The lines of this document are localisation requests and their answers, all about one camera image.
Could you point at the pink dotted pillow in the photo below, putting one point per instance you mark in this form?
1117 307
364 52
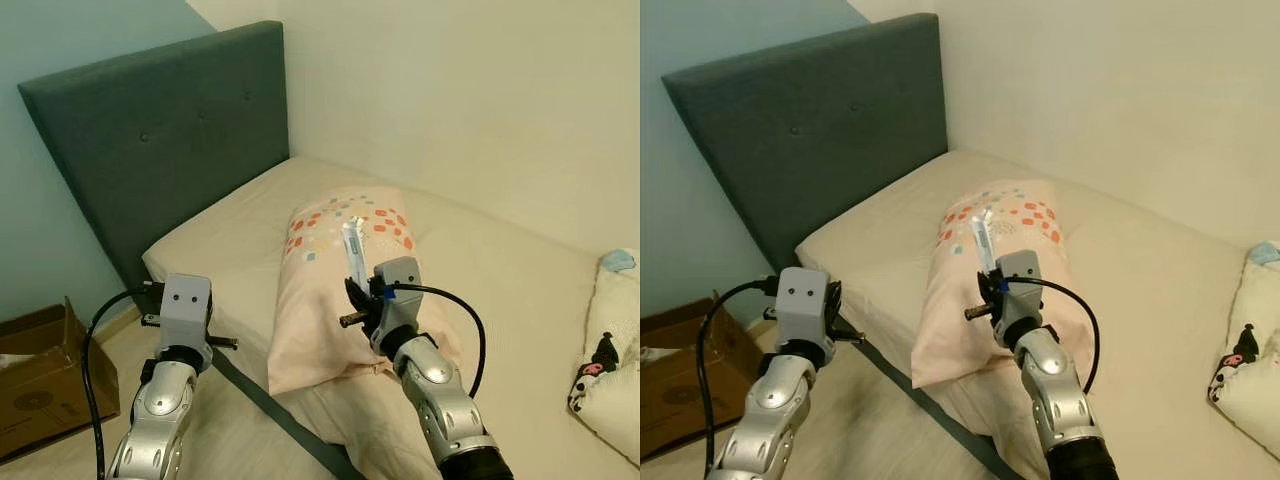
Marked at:
310 320
950 310

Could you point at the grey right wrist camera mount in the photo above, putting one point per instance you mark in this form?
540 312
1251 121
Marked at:
1020 270
398 275

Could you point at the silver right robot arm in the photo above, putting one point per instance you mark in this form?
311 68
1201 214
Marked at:
440 400
1055 390

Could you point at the teal fabric headboard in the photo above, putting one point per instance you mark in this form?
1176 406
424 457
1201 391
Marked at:
830 120
180 130

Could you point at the cream cartoon print quilt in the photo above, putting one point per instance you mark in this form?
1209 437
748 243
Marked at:
615 400
1250 390

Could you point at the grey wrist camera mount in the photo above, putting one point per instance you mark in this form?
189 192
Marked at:
398 275
803 300
185 305
1020 270

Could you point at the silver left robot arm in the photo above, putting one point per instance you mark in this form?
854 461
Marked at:
775 400
165 410

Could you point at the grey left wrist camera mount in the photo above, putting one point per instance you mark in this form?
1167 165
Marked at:
803 300
185 305

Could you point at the mattress with beige sheet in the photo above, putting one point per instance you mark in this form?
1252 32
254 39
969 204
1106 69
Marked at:
1150 260
500 280

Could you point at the brown cardboard box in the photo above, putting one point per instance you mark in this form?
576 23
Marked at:
670 400
50 400

